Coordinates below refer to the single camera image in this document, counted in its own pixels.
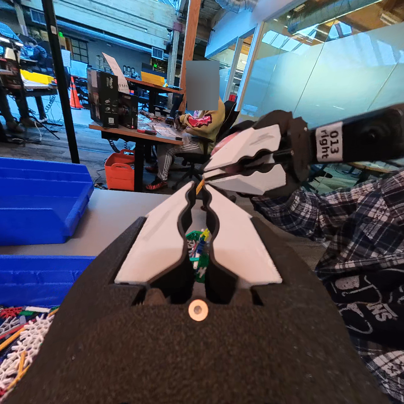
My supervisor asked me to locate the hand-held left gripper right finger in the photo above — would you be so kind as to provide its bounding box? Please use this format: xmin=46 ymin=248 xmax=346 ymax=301
xmin=202 ymin=183 xmax=283 ymax=303

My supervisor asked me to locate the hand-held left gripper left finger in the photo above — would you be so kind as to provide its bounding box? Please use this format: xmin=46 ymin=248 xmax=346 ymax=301
xmin=114 ymin=182 xmax=194 ymax=302

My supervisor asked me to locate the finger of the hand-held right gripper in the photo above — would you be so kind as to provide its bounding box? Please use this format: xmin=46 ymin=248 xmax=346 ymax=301
xmin=202 ymin=124 xmax=283 ymax=178
xmin=203 ymin=159 xmax=288 ymax=196

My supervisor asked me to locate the blue plastic bin with label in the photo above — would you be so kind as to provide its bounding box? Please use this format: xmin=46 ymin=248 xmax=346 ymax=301
xmin=0 ymin=254 xmax=97 ymax=398

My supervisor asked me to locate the pile of construction toy pieces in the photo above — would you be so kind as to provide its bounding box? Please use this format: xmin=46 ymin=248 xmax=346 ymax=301
xmin=0 ymin=305 xmax=61 ymax=397

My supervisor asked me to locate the person's right forearm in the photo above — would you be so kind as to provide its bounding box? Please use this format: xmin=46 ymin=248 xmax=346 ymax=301
xmin=251 ymin=169 xmax=404 ymax=278

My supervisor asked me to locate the person's right hand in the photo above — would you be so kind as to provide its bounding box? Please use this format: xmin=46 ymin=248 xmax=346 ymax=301
xmin=210 ymin=130 xmax=244 ymax=157

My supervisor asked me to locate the green wheeled toy model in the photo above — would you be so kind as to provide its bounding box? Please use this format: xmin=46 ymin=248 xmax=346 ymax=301
xmin=185 ymin=229 xmax=213 ymax=283

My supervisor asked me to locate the orange plastic bin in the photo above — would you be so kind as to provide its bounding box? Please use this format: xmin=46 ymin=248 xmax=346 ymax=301
xmin=104 ymin=150 xmax=137 ymax=192

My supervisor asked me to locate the empty blue plastic bin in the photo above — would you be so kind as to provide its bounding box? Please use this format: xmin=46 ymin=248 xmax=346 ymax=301
xmin=0 ymin=157 xmax=96 ymax=247

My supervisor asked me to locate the wooden office desk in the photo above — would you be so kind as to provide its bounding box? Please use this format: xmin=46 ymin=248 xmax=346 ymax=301
xmin=89 ymin=120 xmax=190 ymax=193

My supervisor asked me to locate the black cardboard box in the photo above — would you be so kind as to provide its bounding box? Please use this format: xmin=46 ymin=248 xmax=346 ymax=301
xmin=87 ymin=68 xmax=139 ymax=130

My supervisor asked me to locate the white paper sign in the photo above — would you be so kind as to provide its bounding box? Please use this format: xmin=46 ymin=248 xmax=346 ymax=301
xmin=101 ymin=52 xmax=130 ymax=95

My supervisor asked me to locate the orange traffic cone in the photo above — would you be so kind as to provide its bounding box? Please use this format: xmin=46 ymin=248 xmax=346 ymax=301
xmin=68 ymin=76 xmax=85 ymax=112

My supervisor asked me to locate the black floor stand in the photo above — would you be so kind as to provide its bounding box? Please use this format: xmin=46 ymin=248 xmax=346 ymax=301
xmin=41 ymin=0 xmax=81 ymax=165

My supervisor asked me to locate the cluttered office desk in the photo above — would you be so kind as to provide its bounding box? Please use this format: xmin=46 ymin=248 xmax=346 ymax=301
xmin=0 ymin=38 xmax=60 ymax=142

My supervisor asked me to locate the wooden post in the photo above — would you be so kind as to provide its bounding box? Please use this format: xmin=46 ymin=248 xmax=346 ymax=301
xmin=180 ymin=0 xmax=203 ymax=89

